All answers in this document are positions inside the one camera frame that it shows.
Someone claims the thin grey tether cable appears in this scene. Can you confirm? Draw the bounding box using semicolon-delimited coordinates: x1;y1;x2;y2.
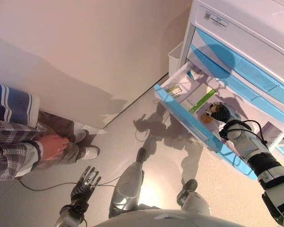
18;174;124;192

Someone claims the small wrapped item left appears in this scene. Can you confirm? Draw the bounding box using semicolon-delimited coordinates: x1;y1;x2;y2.
168;84;183;99

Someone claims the white and blue box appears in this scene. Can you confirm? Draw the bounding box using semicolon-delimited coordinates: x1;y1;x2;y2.
186;68;204;82

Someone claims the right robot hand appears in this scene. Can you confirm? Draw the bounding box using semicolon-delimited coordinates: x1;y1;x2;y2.
209;102;233;123

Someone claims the white medical cart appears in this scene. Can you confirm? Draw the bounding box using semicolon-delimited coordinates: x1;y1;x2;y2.
179;0;284;166

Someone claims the white cart side bin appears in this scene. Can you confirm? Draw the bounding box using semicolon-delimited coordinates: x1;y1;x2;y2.
168;41;184;77

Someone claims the blue front cart drawer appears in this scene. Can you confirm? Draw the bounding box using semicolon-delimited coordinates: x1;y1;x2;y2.
153;61;284;182

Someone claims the grey robot torso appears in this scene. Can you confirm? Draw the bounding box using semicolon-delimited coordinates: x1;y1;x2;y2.
92;208;284;227

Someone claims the white box green stripe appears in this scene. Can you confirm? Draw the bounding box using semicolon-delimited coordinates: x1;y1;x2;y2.
179;82;217;116

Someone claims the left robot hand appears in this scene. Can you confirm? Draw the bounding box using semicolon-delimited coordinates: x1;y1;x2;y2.
70;165;102;203

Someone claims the left robot leg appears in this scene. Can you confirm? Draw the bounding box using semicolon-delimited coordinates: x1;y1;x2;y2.
108;148;148;219

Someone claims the person in plaid shirt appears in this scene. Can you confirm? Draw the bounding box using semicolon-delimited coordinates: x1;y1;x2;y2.
0;81;101;183

